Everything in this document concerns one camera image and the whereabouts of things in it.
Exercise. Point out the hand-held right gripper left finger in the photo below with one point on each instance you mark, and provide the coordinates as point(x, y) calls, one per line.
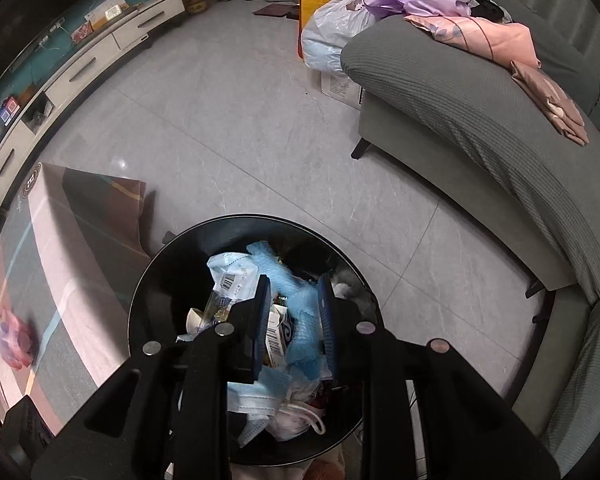
point(260, 325)

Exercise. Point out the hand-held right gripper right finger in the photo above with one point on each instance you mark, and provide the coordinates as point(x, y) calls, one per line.
point(327, 320)

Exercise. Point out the black round trash bin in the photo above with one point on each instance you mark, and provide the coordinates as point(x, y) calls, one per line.
point(180, 270)

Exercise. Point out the white barcode carton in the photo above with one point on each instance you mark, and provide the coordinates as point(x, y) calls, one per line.
point(280, 335)

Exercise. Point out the white crumpled tissue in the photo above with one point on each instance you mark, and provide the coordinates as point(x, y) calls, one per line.
point(347, 285)

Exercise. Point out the barcode mask wrapper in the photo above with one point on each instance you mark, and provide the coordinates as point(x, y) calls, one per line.
point(232, 275)

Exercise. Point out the blue face mask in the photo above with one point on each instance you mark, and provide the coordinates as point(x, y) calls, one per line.
point(255, 400)

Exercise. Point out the red snack packet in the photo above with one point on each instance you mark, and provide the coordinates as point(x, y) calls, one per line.
point(15, 340)

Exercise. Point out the white face mask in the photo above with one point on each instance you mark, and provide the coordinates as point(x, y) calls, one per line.
point(300, 420)

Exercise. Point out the coffee table with pink cloth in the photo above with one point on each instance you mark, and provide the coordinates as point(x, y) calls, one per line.
point(80, 310)

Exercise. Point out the grey sofa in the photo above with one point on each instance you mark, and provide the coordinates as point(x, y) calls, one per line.
point(455, 110)

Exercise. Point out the white plastic bag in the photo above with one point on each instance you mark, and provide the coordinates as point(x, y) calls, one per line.
point(335, 30)

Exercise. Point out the brown folded cloth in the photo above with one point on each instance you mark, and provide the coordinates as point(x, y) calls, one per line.
point(550, 100)

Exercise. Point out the yellow shopping bag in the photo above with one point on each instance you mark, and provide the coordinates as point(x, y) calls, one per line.
point(310, 7)

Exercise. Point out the white television cabinet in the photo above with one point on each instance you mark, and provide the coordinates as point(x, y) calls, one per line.
point(80, 67)

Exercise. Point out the brown floor mat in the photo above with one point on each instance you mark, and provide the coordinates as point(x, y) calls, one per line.
point(275, 10)

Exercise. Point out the pink cloth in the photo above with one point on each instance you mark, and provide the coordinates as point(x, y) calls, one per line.
point(480, 37)

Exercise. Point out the small red box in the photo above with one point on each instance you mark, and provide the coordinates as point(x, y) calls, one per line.
point(80, 32)

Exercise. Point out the white flat box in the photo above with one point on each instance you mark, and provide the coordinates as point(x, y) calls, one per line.
point(107, 10)

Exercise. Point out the dark cloth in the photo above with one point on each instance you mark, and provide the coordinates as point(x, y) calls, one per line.
point(490, 10)

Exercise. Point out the black flat television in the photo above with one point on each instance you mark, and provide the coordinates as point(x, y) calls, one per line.
point(50, 10)

